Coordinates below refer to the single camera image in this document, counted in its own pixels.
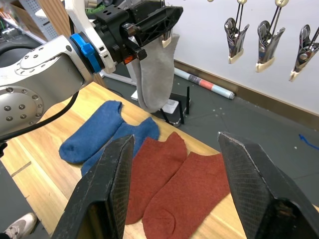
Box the slanted wooden frame beam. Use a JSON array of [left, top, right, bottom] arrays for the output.
[[37, 0, 106, 87]]

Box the red ankle sock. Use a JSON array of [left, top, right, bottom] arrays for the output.
[[124, 131, 188, 226], [142, 151, 231, 239]]

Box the white pegboard panel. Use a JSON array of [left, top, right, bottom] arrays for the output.
[[18, 0, 66, 43]]

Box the blue arm cable clamp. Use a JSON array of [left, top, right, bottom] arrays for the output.
[[69, 32, 103, 74]]

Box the beige sneaker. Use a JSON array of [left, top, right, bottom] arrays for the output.
[[0, 212, 38, 239]]

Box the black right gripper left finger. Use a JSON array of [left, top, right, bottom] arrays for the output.
[[51, 134, 136, 239]]

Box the blue floor tape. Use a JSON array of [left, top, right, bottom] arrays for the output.
[[298, 133, 319, 151]]

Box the black router with antennas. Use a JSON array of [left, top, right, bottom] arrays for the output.
[[149, 86, 193, 128]]

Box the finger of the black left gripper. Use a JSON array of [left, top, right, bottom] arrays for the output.
[[129, 0, 166, 20], [121, 6, 184, 48]]

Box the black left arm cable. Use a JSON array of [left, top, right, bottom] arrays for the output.
[[0, 91, 80, 143]]

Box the rolled paper poster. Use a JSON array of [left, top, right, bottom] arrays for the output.
[[173, 67, 236, 101]]

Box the blue ankle sock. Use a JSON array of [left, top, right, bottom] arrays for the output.
[[80, 117, 160, 178], [58, 100, 124, 165]]

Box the metal clip with cream tips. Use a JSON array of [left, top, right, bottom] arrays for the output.
[[255, 0, 287, 74], [223, 0, 251, 65], [288, 23, 319, 83]]

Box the white desk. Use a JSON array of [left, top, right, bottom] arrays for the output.
[[99, 68, 140, 101]]

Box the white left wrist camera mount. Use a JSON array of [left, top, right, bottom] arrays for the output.
[[63, 0, 117, 75]]

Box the grey ankle sock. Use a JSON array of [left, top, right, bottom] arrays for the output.
[[129, 33, 181, 114]]

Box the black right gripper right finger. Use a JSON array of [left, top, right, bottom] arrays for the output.
[[217, 131, 319, 239]]

